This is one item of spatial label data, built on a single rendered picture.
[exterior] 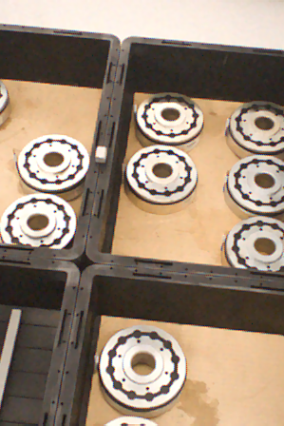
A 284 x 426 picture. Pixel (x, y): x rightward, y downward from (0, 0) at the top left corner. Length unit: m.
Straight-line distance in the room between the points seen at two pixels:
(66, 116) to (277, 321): 0.46
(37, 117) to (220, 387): 0.50
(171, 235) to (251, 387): 0.23
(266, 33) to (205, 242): 0.63
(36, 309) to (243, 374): 0.27
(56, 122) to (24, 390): 0.43
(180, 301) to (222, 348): 0.09
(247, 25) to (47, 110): 0.55
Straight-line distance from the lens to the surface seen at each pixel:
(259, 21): 1.46
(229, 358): 0.84
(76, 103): 1.07
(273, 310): 0.81
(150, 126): 0.99
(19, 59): 1.08
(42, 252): 0.78
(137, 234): 0.91
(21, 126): 1.04
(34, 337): 0.84
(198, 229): 0.92
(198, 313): 0.82
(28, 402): 0.81
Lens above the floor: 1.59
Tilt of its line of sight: 55 degrees down
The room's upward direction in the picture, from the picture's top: 4 degrees clockwise
